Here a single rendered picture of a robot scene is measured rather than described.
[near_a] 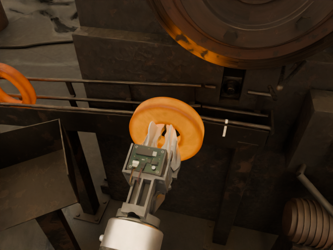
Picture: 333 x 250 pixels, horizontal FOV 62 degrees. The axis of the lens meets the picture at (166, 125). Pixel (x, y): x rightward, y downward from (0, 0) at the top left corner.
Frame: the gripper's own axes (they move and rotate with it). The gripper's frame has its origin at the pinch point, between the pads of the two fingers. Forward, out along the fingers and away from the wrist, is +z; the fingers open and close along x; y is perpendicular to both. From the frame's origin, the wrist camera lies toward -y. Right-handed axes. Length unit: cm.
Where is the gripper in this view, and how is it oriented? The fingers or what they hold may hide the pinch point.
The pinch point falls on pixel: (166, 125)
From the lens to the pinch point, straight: 55.8
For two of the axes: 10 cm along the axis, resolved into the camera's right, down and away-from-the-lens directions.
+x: -9.7, -1.7, 1.7
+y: -0.6, -5.1, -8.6
